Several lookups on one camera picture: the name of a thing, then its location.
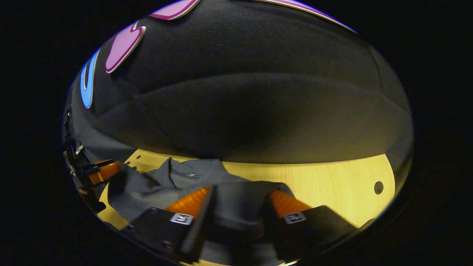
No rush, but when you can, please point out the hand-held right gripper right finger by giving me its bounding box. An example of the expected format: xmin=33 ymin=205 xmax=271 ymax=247
xmin=263 ymin=188 xmax=358 ymax=262

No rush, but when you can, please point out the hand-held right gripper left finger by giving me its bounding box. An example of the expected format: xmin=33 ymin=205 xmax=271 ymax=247
xmin=121 ymin=185 xmax=217 ymax=263

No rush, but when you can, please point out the grey polo shirt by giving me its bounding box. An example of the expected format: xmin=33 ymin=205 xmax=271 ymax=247
xmin=106 ymin=157 xmax=296 ymax=266

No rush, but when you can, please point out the black backdrop cloth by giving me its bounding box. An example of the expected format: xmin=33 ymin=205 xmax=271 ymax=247
xmin=64 ymin=0 xmax=414 ymax=178

